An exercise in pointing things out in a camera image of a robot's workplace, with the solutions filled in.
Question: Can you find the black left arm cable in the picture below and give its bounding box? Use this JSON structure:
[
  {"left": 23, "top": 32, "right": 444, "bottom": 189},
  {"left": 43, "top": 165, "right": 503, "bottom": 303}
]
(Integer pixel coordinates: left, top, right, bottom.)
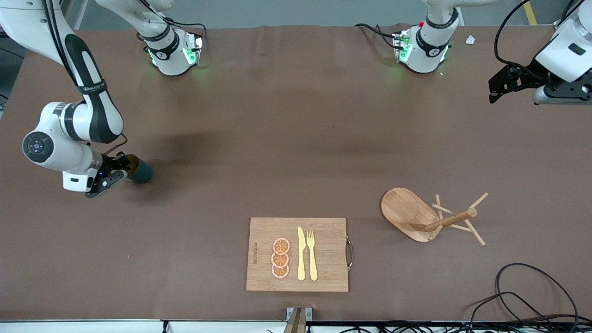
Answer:
[{"left": 493, "top": 0, "right": 539, "bottom": 78}]

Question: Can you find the wooden mug tree stand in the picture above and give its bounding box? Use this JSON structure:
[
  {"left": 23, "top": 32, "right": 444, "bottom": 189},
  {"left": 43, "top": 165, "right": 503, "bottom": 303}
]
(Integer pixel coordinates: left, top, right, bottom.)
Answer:
[{"left": 381, "top": 187, "right": 488, "bottom": 247}]

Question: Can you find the black left base cable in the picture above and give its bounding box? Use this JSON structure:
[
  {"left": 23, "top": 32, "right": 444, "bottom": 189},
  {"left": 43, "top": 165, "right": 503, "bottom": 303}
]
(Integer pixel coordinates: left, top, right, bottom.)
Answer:
[{"left": 354, "top": 23, "right": 408, "bottom": 49}]

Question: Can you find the black right base cable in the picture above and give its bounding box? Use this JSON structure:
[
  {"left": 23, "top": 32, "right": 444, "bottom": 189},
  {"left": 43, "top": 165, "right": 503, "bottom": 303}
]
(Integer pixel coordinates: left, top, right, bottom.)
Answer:
[{"left": 160, "top": 16, "right": 207, "bottom": 47}]

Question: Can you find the yellow plastic fork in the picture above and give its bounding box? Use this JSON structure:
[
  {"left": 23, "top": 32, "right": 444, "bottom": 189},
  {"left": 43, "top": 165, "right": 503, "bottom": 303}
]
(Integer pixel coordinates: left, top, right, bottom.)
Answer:
[{"left": 307, "top": 230, "right": 319, "bottom": 282}]

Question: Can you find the dark green ribbed cup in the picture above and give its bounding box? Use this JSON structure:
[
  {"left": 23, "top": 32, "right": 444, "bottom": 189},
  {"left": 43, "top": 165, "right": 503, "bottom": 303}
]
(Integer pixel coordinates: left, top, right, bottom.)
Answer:
[{"left": 126, "top": 155, "right": 154, "bottom": 184}]

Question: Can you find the yellow plastic knife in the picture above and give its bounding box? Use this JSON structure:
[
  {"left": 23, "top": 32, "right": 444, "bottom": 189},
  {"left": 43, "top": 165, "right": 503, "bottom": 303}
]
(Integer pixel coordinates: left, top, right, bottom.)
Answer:
[{"left": 297, "top": 226, "right": 306, "bottom": 281}]

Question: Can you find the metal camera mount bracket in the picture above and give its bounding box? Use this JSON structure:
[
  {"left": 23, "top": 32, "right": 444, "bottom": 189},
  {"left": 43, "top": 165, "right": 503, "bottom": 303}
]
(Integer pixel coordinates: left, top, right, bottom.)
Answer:
[{"left": 285, "top": 307, "right": 313, "bottom": 333}]

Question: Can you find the black base cable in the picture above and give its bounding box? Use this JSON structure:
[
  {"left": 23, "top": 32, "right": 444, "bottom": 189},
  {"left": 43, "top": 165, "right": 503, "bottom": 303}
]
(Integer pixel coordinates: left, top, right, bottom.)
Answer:
[
  {"left": 160, "top": 16, "right": 207, "bottom": 47},
  {"left": 354, "top": 23, "right": 408, "bottom": 49}
]

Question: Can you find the black looped cable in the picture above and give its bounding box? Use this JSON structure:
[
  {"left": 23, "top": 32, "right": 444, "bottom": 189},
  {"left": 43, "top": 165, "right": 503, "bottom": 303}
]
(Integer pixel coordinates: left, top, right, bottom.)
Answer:
[
  {"left": 495, "top": 263, "right": 580, "bottom": 321},
  {"left": 464, "top": 291, "right": 555, "bottom": 322}
]

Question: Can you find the black table edge cable bundle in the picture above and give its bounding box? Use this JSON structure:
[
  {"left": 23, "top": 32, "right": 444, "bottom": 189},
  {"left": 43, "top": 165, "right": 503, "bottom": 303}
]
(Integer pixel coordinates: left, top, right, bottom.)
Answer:
[{"left": 310, "top": 322, "right": 592, "bottom": 333}]

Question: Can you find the wooden cutting board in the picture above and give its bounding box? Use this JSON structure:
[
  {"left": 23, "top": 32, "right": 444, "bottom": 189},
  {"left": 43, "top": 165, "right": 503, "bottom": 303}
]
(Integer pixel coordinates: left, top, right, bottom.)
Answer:
[{"left": 246, "top": 217, "right": 354, "bottom": 293}]

